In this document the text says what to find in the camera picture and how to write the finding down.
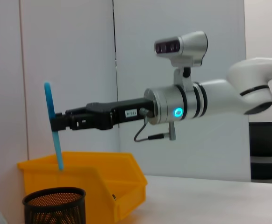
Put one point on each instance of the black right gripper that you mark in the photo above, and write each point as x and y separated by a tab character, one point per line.
122	113

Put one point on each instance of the blue scissors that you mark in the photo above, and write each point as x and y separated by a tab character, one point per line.
49	100

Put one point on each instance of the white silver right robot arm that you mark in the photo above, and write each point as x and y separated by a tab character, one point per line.
220	98

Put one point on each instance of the black mesh pen holder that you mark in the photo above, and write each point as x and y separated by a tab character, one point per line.
54	207

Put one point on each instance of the yellow plastic bin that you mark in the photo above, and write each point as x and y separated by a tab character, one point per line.
117	172

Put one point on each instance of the black office chair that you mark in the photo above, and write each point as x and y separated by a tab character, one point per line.
264	140

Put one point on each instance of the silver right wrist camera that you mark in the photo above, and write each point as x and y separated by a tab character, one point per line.
187	49

